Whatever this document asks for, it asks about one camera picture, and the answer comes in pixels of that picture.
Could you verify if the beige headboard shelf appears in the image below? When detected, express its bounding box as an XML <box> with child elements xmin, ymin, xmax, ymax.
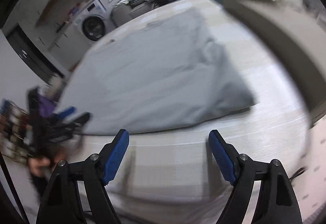
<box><xmin>216</xmin><ymin>0</ymin><xmax>325</xmax><ymax>124</ymax></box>

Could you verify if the white washing machine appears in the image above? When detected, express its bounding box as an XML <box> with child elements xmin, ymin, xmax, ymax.
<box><xmin>65</xmin><ymin>0</ymin><xmax>116</xmax><ymax>46</ymax></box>

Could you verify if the grey cloth garment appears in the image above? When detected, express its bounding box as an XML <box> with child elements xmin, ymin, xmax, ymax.
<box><xmin>57</xmin><ymin>8</ymin><xmax>255</xmax><ymax>134</ymax></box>

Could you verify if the purple bag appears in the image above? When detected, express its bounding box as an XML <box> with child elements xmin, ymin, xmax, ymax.
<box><xmin>37</xmin><ymin>93</ymin><xmax>56</xmax><ymax>118</ymax></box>

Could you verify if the left hand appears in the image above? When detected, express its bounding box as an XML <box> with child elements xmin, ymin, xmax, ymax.
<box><xmin>28</xmin><ymin>153</ymin><xmax>66</xmax><ymax>178</ymax></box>

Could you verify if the shoe rack with shoes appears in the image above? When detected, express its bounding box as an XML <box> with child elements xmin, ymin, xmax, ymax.
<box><xmin>1</xmin><ymin>99</ymin><xmax>33</xmax><ymax>164</ymax></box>

